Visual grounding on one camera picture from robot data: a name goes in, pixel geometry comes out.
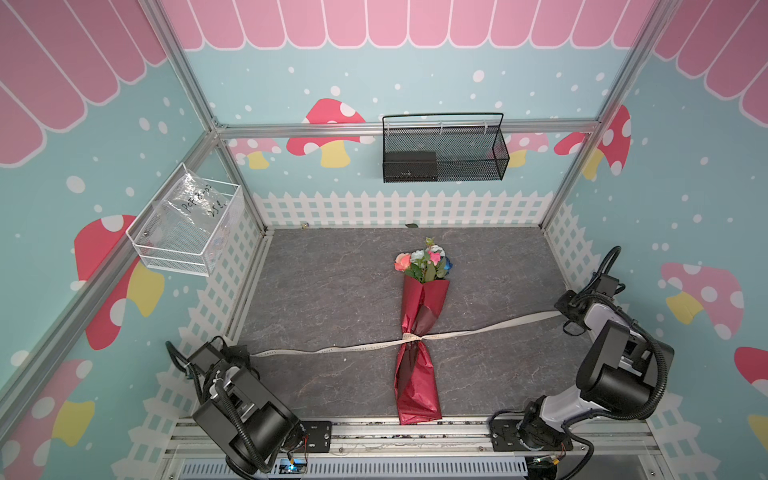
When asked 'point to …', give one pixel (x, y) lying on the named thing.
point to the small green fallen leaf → (411, 225)
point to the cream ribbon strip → (404, 337)
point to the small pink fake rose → (434, 257)
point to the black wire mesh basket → (444, 147)
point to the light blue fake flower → (423, 270)
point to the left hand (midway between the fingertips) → (248, 350)
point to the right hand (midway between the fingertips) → (566, 302)
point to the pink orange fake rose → (402, 261)
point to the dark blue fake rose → (448, 265)
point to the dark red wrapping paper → (416, 390)
